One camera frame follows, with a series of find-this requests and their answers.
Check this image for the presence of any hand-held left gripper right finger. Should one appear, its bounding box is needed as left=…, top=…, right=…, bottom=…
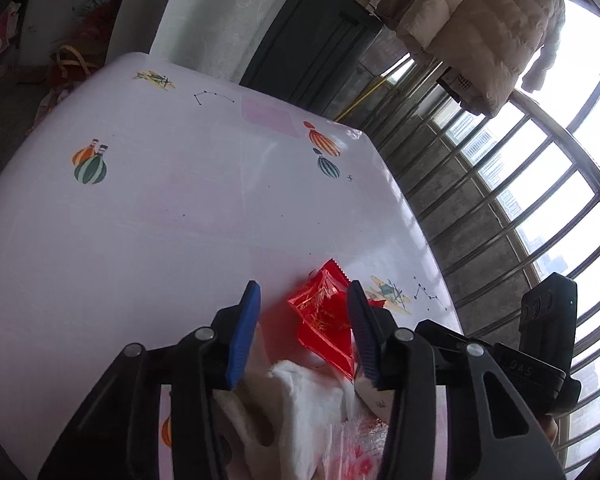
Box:
left=346, top=280, right=566, bottom=480

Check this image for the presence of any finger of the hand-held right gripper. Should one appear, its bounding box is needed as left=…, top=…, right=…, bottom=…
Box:
left=415, top=320, right=496, bottom=356

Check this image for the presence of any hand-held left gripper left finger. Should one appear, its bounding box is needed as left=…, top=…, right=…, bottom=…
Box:
left=37, top=280, right=262, bottom=480

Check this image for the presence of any red foil wrapper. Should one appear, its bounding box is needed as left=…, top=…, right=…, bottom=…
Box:
left=287, top=259, right=386, bottom=381

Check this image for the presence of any clear wrapper with red print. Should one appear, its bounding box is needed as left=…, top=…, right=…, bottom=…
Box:
left=325, top=410, right=391, bottom=480

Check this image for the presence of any pink checkered table cover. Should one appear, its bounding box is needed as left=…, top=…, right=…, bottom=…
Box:
left=0, top=52, right=463, bottom=480

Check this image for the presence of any metal window railing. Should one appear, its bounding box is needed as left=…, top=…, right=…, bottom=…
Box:
left=325, top=0, right=600, bottom=480

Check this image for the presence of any yellow pole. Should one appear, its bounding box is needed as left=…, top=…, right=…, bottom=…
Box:
left=332, top=77, right=388, bottom=123

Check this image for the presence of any dark green cabinet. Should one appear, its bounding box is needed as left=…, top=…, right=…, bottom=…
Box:
left=240, top=0, right=386, bottom=121

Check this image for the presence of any beige down jacket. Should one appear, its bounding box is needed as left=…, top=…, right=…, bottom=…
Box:
left=375, top=0, right=568, bottom=118

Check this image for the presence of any white patterned curtain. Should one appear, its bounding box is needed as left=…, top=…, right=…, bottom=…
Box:
left=150, top=0, right=321, bottom=83

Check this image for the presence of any pile of colourful bags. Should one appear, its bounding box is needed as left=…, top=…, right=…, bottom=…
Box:
left=17, top=0, right=118, bottom=111

